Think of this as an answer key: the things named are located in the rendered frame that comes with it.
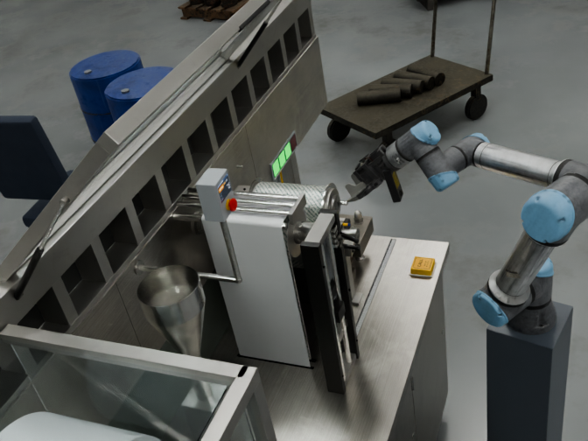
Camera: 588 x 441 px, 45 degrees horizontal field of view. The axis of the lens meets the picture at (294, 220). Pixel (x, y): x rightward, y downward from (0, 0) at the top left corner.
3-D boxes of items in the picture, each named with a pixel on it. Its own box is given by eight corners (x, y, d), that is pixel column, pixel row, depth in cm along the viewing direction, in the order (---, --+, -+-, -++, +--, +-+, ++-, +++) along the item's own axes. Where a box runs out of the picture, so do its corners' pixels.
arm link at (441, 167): (474, 170, 198) (451, 137, 199) (446, 187, 193) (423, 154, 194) (459, 180, 205) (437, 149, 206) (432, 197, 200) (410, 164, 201)
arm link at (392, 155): (416, 152, 207) (409, 167, 201) (405, 160, 210) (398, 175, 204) (398, 135, 206) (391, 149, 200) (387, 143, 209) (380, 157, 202)
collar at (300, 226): (315, 250, 196) (311, 232, 192) (295, 248, 198) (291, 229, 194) (323, 236, 200) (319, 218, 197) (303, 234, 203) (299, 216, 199)
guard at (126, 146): (114, 139, 114) (111, 137, 114) (9, 269, 147) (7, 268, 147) (322, -56, 191) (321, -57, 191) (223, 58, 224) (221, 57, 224)
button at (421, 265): (430, 276, 240) (430, 270, 239) (410, 274, 243) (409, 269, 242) (435, 263, 245) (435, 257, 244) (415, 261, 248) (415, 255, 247)
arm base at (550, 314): (563, 308, 218) (564, 284, 213) (546, 340, 209) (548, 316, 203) (514, 295, 227) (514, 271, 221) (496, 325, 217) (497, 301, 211)
